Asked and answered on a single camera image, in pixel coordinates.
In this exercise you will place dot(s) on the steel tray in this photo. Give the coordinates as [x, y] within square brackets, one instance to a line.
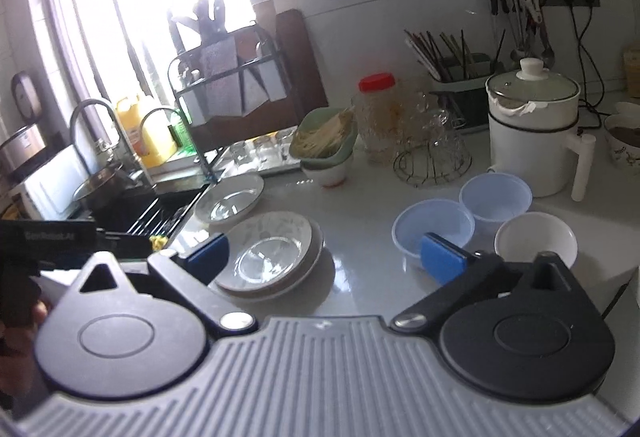
[255, 154]

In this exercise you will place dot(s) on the steel pot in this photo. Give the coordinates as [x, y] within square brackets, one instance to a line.
[105, 187]

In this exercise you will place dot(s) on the glass pot lid white knob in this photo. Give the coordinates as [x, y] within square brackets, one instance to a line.
[532, 84]

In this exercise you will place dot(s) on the blue plastic bowl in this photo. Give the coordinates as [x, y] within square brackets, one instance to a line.
[495, 197]
[432, 222]

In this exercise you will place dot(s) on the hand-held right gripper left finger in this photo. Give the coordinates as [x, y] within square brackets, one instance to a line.
[209, 253]

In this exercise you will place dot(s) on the white plate with dark rim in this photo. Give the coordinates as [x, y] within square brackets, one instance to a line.
[230, 199]

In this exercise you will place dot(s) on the green basket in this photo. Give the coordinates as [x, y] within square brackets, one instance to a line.
[325, 137]

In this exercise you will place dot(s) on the black knife rack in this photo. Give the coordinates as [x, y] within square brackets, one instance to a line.
[230, 77]

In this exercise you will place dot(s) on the green bottle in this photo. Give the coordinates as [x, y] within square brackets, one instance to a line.
[179, 129]

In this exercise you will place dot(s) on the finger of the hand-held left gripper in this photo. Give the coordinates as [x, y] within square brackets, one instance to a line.
[127, 244]

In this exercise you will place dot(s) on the hanging kitchen utensils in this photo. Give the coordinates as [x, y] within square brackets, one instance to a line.
[522, 2]

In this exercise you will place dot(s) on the white electric cooking pot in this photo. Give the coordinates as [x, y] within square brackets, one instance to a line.
[530, 152]

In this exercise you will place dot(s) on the black sink drain rack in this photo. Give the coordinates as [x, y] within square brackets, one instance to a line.
[160, 217]

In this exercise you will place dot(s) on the white plastic board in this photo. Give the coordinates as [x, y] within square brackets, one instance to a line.
[52, 187]

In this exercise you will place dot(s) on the person's left hand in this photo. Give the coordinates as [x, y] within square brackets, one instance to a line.
[17, 367]

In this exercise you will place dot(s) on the dark round wall object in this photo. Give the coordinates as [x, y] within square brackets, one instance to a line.
[22, 93]

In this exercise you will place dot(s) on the rice cooker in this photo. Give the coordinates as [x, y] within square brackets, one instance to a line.
[20, 149]

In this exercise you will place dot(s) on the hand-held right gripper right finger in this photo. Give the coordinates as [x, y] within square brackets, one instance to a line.
[441, 254]

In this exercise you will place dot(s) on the yellow oil bottle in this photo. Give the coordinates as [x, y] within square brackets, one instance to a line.
[129, 117]
[152, 134]

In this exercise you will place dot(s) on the small white bowl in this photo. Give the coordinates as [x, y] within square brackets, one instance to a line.
[327, 172]

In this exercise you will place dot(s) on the patterned ceramic bowl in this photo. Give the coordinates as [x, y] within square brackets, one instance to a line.
[622, 144]

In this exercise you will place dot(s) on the plastic jar red lid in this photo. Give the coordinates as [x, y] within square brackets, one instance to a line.
[377, 122]

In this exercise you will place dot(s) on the chopstick holder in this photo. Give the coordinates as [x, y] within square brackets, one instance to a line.
[460, 87]

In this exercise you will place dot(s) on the chrome faucet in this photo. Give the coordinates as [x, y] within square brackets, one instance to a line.
[97, 127]

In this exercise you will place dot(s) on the yellow sponge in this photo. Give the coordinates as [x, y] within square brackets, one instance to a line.
[159, 243]

